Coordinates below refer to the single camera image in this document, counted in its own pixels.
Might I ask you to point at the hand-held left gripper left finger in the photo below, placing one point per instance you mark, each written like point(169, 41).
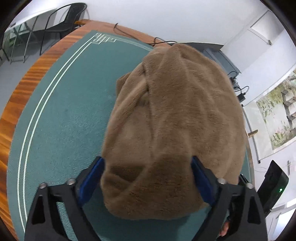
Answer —
point(90, 183)

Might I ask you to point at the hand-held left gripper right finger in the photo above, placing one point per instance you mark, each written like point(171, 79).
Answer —
point(203, 183)

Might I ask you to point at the brown fleece sweater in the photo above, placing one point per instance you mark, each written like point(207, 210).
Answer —
point(175, 115)

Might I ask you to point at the person's right hand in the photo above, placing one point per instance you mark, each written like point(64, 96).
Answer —
point(224, 228)

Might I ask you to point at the wooden slat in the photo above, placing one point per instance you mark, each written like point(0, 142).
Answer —
point(252, 133)

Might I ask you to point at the green table mat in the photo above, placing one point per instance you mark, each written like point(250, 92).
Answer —
point(69, 104)

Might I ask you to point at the black charger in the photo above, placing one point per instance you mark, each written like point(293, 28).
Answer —
point(232, 80)
point(242, 96)

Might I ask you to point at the grey staircase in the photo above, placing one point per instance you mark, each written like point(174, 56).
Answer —
point(229, 64)

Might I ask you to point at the white door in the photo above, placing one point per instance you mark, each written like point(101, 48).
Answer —
point(254, 46)

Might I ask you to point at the black metal chair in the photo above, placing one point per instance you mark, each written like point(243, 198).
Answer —
point(74, 14)

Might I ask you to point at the white folding table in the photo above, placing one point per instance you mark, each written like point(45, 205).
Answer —
point(30, 17)

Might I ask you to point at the grey wall fixture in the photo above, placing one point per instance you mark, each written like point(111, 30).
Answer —
point(289, 166)

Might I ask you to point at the wall scroll painting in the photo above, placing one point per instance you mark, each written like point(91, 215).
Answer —
point(277, 111)

